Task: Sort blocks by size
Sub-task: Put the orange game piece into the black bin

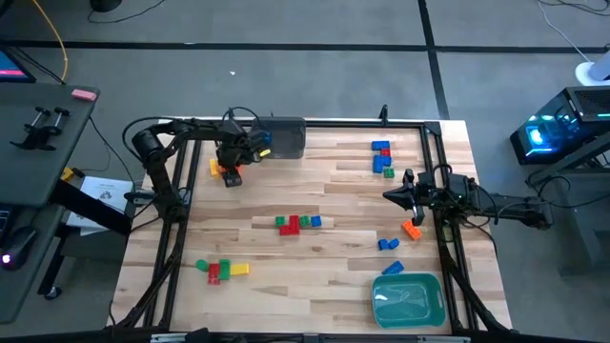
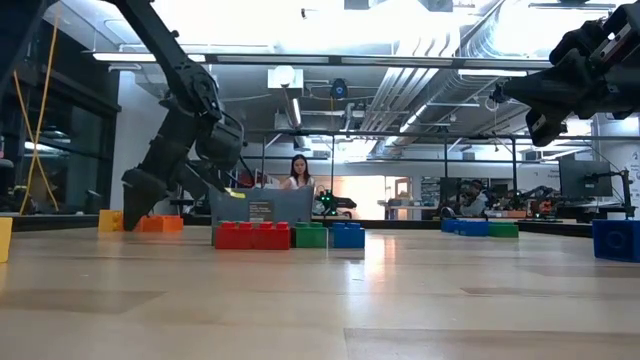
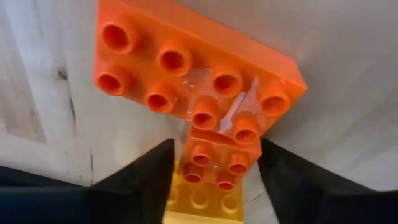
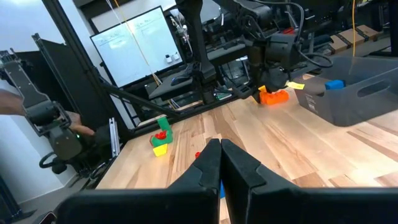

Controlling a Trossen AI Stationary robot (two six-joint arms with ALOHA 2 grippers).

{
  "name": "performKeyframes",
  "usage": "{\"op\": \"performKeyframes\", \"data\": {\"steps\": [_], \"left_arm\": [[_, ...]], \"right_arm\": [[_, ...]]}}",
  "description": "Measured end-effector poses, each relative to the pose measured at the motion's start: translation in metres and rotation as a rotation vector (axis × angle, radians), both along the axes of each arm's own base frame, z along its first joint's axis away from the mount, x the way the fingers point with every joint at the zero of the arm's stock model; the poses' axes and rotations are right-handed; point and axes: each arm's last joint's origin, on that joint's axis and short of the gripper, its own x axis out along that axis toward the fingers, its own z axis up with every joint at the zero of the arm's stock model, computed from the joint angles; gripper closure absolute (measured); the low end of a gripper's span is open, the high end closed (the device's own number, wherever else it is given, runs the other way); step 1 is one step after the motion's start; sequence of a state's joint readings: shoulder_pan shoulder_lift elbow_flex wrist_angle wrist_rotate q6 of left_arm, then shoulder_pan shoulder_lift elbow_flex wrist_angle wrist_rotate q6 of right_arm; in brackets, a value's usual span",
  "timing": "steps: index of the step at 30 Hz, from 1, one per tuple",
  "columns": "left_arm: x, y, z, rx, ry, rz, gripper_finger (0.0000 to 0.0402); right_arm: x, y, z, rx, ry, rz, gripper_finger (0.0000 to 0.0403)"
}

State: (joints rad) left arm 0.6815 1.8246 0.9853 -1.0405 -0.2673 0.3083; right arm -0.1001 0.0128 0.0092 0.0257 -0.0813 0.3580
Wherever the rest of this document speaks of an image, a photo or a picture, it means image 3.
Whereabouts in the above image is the large orange toy block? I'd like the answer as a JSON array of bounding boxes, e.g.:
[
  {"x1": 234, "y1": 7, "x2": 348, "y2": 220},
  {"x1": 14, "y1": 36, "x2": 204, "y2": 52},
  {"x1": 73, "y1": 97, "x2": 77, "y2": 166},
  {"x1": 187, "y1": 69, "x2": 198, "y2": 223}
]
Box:
[{"x1": 92, "y1": 0, "x2": 308, "y2": 146}]

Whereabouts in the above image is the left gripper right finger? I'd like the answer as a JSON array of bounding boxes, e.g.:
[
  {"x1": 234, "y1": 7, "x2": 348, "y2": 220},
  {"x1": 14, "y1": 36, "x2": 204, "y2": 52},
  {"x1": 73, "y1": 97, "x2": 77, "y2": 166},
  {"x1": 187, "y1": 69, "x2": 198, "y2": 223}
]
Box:
[{"x1": 257, "y1": 139, "x2": 398, "y2": 224}]

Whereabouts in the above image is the small orange toy block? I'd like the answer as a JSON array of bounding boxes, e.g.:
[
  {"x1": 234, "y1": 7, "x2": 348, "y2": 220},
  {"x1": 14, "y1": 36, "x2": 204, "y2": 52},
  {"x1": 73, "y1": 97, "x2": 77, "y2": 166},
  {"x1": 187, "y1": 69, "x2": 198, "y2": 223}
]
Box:
[{"x1": 182, "y1": 126, "x2": 262, "y2": 192}]

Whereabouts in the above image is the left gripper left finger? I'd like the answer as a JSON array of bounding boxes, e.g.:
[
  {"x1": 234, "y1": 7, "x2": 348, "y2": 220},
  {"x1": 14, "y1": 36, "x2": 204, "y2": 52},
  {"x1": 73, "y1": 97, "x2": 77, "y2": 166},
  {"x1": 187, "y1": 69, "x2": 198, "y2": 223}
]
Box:
[{"x1": 0, "y1": 138, "x2": 175, "y2": 224}]

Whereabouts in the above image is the yellow toy block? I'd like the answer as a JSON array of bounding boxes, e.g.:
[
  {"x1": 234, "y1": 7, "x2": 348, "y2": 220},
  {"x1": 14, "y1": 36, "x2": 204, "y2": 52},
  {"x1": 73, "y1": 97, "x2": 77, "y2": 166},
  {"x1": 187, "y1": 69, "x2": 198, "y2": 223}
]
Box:
[{"x1": 161, "y1": 160, "x2": 245, "y2": 224}]

